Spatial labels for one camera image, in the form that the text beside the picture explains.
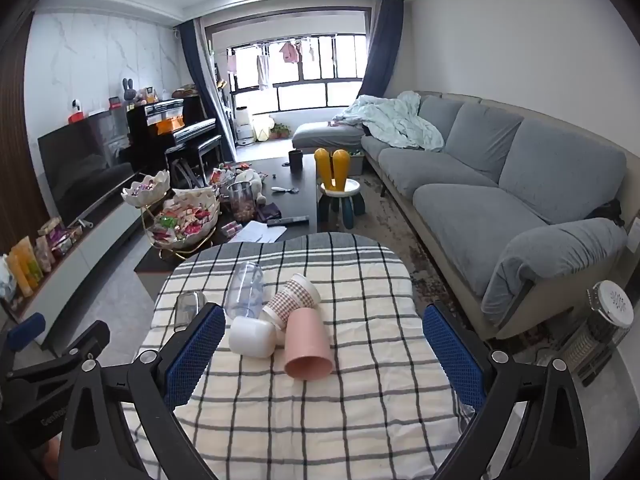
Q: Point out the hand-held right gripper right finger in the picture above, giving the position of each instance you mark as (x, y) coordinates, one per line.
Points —
(452, 355)

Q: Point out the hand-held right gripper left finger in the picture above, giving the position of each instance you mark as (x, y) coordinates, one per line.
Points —
(195, 355)

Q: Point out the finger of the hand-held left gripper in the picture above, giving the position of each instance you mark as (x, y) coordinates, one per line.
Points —
(26, 329)
(75, 345)

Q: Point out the clear glass cup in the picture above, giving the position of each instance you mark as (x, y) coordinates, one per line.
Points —
(189, 305)

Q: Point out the white cup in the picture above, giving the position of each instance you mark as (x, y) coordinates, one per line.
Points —
(252, 335)

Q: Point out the clear plastic cup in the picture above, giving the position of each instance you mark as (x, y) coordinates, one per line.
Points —
(245, 285)

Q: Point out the checked paper cup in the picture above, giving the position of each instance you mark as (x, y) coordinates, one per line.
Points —
(290, 297)

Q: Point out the pink cup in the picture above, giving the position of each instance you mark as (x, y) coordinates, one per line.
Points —
(307, 340)

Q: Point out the black cup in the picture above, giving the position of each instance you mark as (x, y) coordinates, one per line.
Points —
(296, 160)

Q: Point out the orange snack packets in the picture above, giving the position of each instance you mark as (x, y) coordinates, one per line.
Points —
(25, 265)

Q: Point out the pink snack packets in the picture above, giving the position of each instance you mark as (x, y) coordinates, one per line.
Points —
(57, 237)

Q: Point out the grey television cabinet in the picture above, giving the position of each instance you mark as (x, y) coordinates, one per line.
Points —
(105, 240)

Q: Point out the tiered snack tray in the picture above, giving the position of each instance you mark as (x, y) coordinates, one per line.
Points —
(185, 220)

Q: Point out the white papers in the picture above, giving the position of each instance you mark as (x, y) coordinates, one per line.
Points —
(257, 232)

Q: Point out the electric heater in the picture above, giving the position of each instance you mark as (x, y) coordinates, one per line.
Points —
(600, 330)

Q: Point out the grey sofa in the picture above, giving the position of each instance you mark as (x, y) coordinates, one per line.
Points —
(450, 200)

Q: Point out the clear jar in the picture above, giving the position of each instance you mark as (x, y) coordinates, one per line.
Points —
(241, 202)

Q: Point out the black remote control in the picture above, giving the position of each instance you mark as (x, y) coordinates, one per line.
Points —
(287, 220)

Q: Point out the purple cloth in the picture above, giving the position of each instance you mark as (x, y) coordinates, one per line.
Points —
(270, 208)

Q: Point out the flat screen television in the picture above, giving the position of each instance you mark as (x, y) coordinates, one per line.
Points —
(85, 160)

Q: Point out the dark coffee table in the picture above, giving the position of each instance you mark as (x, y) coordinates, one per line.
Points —
(295, 205)

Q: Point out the white plush toy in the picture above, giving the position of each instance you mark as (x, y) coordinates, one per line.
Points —
(255, 182)

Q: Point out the rabbit ear stool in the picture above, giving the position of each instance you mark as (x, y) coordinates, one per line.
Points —
(340, 195)

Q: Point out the black piano bench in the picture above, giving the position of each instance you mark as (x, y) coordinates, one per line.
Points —
(207, 149)

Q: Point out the black bag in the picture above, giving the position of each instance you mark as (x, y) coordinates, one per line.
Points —
(612, 212)

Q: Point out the grey storage bin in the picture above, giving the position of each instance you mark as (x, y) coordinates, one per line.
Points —
(355, 164)

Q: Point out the black piano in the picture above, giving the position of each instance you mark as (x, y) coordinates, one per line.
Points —
(195, 120)

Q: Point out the white air purifier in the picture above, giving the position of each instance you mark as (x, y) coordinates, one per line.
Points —
(243, 125)

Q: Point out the potted plant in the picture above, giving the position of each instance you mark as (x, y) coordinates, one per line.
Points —
(280, 130)

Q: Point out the light blue blanket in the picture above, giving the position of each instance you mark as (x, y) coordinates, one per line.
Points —
(395, 120)

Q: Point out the grey rabbit figure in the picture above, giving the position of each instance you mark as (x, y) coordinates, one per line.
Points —
(131, 91)

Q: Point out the white hanging garment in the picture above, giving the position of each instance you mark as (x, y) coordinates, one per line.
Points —
(262, 72)

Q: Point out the blue curtain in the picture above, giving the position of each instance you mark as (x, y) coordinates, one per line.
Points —
(382, 45)
(195, 60)

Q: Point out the pink hanging garment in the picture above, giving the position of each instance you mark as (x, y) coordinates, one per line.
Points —
(289, 52)

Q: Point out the white security camera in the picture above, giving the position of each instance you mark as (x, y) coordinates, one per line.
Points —
(76, 106)

